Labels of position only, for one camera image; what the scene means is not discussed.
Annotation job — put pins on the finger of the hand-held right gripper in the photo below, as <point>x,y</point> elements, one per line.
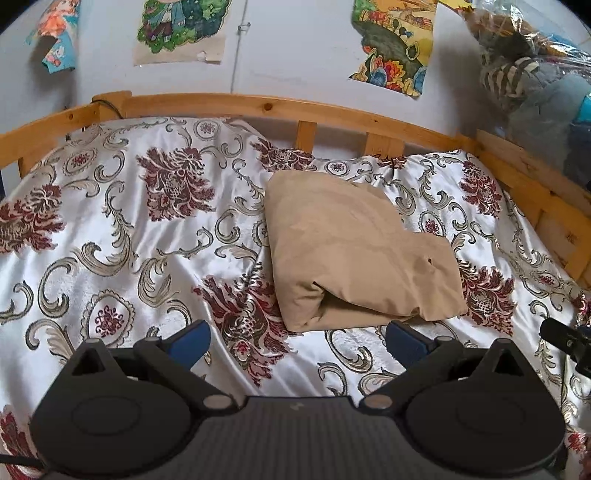
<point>558,334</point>

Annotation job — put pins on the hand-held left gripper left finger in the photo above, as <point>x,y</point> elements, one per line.
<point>189,341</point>

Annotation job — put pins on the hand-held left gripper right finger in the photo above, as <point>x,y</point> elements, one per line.
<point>408,341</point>

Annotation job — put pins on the tan hooded zip jacket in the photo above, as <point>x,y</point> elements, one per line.
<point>355,249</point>

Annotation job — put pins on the floral satin bedspread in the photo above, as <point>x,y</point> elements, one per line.
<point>138,230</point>

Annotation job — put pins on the clear plastic bag of bedding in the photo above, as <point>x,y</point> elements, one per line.
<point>535,92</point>

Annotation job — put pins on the blond cartoon figure poster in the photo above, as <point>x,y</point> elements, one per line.
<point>182,30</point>

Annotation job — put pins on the small torn cartoon poster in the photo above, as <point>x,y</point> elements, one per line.
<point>55,37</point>

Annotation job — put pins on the wooden bed frame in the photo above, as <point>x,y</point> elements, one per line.
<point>277,108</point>

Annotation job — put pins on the colourful landscape wall poster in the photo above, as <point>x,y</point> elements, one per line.
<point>397,46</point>

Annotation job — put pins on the white wall conduit pipe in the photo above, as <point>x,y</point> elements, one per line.
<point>240,46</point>

